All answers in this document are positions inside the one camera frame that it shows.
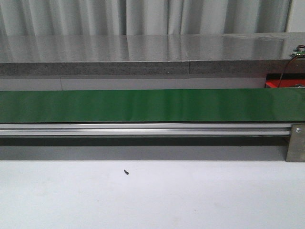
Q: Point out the small green circuit board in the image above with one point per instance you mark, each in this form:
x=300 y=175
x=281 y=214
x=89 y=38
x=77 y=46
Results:
x=299 y=51

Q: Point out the metal conveyor support bracket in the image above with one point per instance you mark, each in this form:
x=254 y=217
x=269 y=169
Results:
x=296 y=148

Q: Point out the grey stone counter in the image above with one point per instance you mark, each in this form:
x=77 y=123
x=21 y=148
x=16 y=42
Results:
x=150 y=54

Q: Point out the red bin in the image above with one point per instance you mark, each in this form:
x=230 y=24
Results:
x=286 y=80

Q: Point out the grey curtain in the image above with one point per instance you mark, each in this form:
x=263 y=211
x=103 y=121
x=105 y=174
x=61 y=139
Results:
x=141 y=17

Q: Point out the green conveyor belt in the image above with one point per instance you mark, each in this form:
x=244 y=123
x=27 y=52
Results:
x=172 y=105

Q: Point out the aluminium conveyor side rail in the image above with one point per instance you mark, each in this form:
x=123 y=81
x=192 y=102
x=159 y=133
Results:
x=145 y=129

